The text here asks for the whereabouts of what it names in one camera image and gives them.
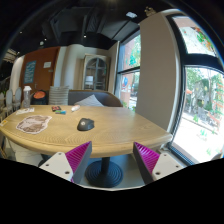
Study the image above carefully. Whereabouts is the dark grey computer mouse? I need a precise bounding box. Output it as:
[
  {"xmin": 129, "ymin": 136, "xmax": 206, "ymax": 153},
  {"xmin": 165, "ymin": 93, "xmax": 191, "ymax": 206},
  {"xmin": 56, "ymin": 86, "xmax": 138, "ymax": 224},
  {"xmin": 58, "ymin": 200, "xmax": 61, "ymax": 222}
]
[{"xmin": 77, "ymin": 118, "xmax": 94, "ymax": 131}]

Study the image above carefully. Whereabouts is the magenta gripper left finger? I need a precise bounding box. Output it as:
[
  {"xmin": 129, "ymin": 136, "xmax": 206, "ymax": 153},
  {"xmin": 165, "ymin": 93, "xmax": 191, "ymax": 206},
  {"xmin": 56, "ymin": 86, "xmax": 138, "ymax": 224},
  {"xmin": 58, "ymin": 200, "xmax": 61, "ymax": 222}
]
[{"xmin": 40, "ymin": 141, "xmax": 92, "ymax": 184}]

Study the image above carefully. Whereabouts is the round wooden table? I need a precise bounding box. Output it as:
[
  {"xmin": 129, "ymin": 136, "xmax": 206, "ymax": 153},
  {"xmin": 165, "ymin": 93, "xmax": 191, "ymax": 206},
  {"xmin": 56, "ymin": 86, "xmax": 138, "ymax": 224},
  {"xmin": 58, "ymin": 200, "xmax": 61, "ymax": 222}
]
[{"xmin": 0, "ymin": 105, "xmax": 172, "ymax": 188}]

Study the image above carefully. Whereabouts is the small teal object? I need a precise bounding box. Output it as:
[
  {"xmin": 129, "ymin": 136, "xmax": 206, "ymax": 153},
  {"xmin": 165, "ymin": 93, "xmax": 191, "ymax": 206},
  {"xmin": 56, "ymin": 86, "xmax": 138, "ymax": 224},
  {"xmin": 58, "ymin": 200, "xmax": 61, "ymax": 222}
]
[{"xmin": 55, "ymin": 110, "xmax": 66, "ymax": 115}]

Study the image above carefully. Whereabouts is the white printed card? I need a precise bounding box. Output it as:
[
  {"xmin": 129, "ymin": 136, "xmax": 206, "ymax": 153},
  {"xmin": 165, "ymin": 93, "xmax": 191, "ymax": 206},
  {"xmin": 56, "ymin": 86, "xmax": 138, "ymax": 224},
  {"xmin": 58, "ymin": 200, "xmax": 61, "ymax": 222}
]
[{"xmin": 16, "ymin": 107, "xmax": 35, "ymax": 115}]

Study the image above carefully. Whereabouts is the white chair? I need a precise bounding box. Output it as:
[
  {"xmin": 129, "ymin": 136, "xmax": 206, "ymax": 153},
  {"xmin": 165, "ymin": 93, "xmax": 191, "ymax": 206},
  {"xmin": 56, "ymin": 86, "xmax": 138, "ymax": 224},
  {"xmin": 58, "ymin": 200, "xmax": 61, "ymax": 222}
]
[{"xmin": 3, "ymin": 87, "xmax": 22, "ymax": 115}]

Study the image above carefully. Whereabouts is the arched glass cabinet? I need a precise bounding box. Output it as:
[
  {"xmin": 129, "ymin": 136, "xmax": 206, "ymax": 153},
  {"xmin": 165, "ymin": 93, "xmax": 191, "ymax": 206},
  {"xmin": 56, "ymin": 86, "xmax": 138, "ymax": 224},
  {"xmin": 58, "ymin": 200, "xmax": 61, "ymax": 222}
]
[{"xmin": 82, "ymin": 54, "xmax": 109, "ymax": 91}]

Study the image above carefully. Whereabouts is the clear water bottle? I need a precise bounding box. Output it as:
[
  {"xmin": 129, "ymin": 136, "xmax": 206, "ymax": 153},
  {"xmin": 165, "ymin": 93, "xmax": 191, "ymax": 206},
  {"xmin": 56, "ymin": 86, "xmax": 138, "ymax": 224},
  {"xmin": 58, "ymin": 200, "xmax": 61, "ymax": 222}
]
[{"xmin": 23, "ymin": 86, "xmax": 32, "ymax": 108}]

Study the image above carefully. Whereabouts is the light grey pillow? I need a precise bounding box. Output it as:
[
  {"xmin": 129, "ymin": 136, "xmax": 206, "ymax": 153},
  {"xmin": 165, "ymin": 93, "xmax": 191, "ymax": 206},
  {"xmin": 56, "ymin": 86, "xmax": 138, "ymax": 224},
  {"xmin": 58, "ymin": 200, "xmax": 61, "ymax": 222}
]
[{"xmin": 76, "ymin": 95, "xmax": 103, "ymax": 107}]

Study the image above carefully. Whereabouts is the striped cushion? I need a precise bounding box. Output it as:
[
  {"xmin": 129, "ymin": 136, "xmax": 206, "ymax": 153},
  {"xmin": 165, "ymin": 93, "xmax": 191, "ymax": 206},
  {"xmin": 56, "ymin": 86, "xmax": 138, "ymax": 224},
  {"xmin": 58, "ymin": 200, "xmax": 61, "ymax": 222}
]
[{"xmin": 49, "ymin": 86, "xmax": 69, "ymax": 105}]

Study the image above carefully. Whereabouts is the grey sofa bench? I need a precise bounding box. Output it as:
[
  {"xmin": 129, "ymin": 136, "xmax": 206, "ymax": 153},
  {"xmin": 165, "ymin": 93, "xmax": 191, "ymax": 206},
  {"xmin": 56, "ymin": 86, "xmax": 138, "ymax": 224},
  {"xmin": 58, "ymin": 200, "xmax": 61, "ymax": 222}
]
[{"xmin": 68, "ymin": 90, "xmax": 122, "ymax": 107}]

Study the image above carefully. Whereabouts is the blue wall poster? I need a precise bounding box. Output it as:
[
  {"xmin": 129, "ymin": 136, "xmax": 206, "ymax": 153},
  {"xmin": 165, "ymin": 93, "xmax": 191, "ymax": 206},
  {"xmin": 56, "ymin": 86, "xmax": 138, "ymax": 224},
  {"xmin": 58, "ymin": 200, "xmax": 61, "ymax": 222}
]
[{"xmin": 24, "ymin": 61, "xmax": 36, "ymax": 84}]

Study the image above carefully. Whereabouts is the small red black object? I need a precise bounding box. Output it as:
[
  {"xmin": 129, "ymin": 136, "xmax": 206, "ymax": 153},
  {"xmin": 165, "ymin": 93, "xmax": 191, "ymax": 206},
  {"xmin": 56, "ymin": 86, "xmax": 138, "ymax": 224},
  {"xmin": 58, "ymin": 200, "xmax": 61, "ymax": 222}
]
[{"xmin": 52, "ymin": 106, "xmax": 61, "ymax": 112}]

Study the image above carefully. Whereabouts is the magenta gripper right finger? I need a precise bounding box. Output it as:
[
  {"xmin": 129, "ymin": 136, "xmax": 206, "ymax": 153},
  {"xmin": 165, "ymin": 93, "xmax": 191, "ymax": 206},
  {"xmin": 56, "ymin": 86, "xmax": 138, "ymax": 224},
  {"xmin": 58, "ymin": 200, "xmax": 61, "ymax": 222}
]
[{"xmin": 133, "ymin": 142, "xmax": 183, "ymax": 184}]

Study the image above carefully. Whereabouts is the black orange bag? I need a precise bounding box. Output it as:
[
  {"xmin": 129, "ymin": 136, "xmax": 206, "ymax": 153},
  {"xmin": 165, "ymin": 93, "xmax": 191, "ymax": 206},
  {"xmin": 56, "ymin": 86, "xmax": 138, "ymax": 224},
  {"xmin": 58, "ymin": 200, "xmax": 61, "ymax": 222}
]
[{"xmin": 31, "ymin": 90, "xmax": 48, "ymax": 105}]

